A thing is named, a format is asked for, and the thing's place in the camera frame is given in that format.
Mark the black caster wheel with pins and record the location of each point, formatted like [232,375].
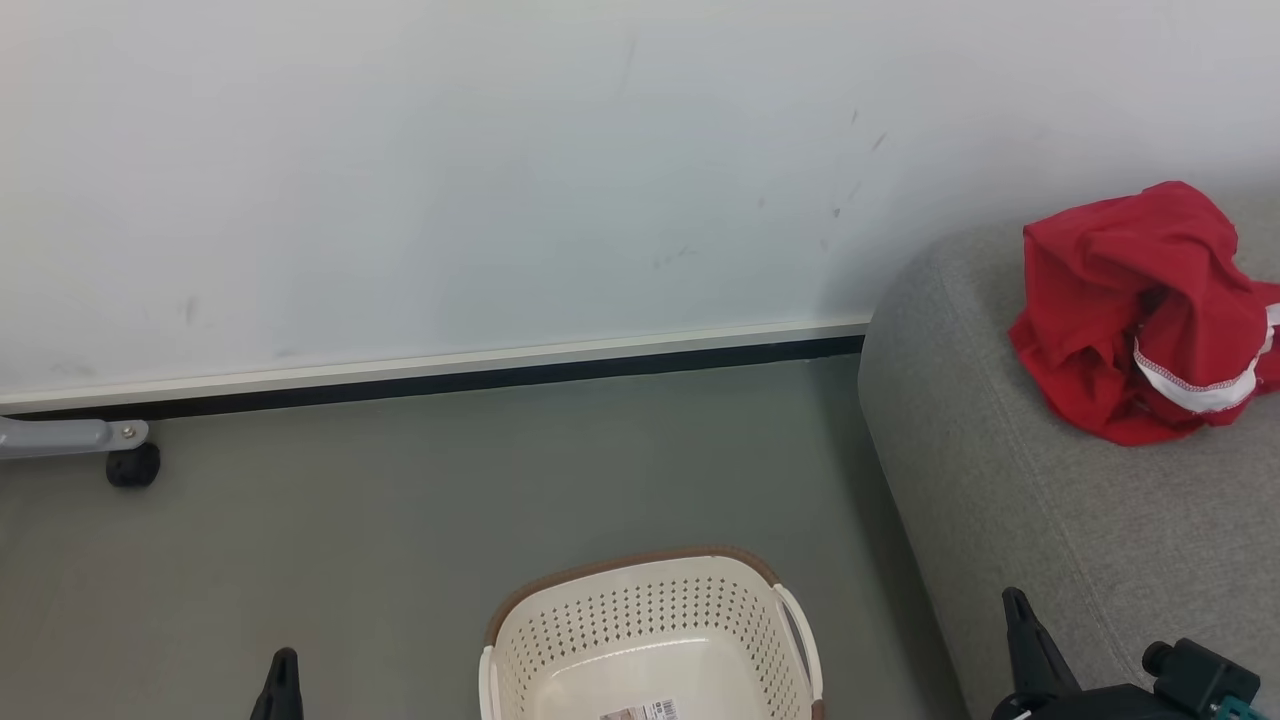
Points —
[133,466]

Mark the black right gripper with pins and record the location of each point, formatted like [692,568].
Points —
[1090,705]

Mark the cream perforated laundry basket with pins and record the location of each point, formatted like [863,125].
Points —
[640,620]

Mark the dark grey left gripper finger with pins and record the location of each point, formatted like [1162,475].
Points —
[282,690]

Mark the grey fabric sofa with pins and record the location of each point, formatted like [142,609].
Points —
[1000,480]

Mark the black and white baseboard strip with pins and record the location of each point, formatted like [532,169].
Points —
[450,375]

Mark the white barcode sticker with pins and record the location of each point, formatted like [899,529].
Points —
[642,712]

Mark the grey metal furniture leg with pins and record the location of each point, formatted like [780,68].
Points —
[60,437]

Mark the red garment with white trim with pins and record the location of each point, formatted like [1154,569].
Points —
[1100,300]

